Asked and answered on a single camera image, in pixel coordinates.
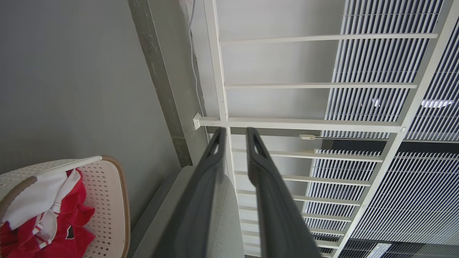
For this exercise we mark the grey fabric sofa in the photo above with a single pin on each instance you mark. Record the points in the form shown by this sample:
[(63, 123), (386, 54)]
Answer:
[(229, 222)]

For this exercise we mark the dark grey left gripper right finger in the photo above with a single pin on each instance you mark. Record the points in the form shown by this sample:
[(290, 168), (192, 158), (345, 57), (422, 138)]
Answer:
[(276, 208)]

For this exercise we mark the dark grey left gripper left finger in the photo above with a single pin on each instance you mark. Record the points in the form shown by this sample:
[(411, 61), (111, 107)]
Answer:
[(200, 200)]

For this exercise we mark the cream perforated plastic laundry basket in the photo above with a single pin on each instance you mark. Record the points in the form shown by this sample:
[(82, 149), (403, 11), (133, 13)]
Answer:
[(107, 200)]

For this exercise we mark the white garment with red stripes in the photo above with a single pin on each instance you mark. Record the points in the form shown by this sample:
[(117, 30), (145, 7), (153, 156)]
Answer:
[(32, 200)]

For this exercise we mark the white metal bar frame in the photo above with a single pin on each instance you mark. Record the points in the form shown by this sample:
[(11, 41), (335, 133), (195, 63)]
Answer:
[(287, 123)]

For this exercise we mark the rectangular ceiling light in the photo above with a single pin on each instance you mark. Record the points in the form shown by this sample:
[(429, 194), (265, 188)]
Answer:
[(378, 249), (435, 103)]

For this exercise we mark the grey baseboard strip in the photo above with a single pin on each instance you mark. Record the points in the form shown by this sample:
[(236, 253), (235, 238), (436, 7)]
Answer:
[(161, 82)]

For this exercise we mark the small white blind pull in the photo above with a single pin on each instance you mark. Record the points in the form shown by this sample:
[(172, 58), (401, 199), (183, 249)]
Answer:
[(306, 137)]

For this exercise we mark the white slatted window blinds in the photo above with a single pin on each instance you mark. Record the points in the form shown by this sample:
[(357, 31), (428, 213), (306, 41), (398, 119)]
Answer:
[(358, 57)]

